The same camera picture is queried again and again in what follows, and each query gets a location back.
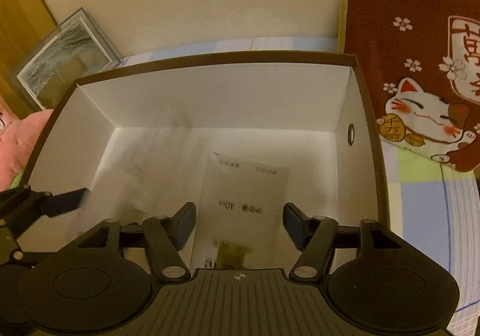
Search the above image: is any large white gold box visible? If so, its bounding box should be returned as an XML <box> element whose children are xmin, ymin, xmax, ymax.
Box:
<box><xmin>190</xmin><ymin>152</ymin><xmax>288</xmax><ymax>269</ymax></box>

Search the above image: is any white wifi router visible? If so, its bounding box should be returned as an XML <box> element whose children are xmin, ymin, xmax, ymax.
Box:
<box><xmin>65</xmin><ymin>167</ymin><xmax>147</xmax><ymax>241</ymax></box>

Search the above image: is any pink starfish plush toy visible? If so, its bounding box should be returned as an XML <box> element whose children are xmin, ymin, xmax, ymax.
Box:
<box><xmin>0</xmin><ymin>98</ymin><xmax>53</xmax><ymax>191</ymax></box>

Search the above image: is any brown storage box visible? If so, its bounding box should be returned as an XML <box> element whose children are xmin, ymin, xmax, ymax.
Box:
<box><xmin>19</xmin><ymin>50</ymin><xmax>389</xmax><ymax>268</ymax></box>

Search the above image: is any checkered tablecloth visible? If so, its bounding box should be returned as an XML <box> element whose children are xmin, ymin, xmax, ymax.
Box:
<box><xmin>124</xmin><ymin>37</ymin><xmax>479</xmax><ymax>335</ymax></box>

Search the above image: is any framed landscape picture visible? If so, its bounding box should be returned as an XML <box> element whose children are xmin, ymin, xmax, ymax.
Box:
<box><xmin>9</xmin><ymin>8</ymin><xmax>123</xmax><ymax>111</ymax></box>

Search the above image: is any red lucky cat cushion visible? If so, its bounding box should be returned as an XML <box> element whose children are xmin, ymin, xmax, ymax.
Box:
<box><xmin>344</xmin><ymin>0</ymin><xmax>479</xmax><ymax>172</ymax></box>

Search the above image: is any wooden door frame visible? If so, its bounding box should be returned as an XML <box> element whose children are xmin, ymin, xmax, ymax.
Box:
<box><xmin>1</xmin><ymin>0</ymin><xmax>57</xmax><ymax>118</ymax></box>

